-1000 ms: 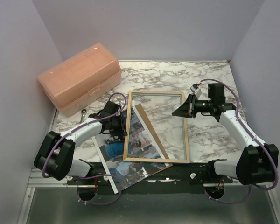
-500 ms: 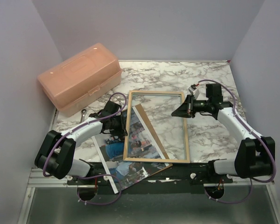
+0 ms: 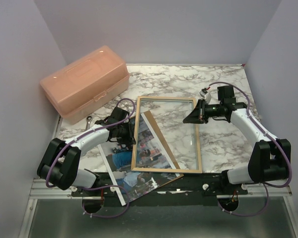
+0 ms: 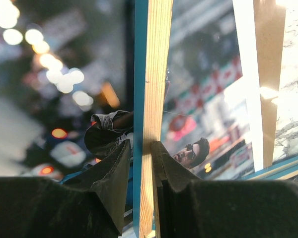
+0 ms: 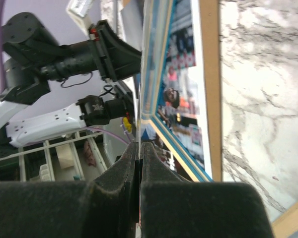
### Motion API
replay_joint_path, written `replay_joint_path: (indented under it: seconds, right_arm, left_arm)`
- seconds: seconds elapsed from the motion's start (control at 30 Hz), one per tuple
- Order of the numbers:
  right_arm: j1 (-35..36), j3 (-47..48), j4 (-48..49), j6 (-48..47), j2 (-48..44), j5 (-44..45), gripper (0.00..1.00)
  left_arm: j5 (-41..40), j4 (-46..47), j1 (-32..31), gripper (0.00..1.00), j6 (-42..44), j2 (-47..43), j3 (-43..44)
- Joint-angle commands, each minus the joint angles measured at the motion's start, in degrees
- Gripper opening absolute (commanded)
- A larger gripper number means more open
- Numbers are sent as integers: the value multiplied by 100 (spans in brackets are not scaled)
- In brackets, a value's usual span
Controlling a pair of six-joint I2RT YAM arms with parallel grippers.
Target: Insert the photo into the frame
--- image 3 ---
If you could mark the aluminium mounting rail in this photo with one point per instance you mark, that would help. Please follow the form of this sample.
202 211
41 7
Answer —
206 184

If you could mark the printed photo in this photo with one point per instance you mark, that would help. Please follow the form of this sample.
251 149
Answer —
152 153

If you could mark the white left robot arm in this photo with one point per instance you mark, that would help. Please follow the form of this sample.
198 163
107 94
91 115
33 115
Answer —
59 165

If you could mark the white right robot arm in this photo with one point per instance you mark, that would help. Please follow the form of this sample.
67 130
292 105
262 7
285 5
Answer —
270 159

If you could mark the translucent orange plastic box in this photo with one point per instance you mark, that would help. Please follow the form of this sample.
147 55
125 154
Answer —
85 85

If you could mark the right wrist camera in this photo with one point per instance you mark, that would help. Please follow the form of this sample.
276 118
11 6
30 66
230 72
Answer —
205 95

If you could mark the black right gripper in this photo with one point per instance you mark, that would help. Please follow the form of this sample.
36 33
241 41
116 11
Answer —
198 115

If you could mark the silver ratchet wrench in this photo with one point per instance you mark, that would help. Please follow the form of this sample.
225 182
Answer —
88 122

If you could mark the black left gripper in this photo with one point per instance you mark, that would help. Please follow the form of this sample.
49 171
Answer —
129 139

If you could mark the blue wooden picture frame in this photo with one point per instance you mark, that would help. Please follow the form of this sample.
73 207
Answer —
182 139

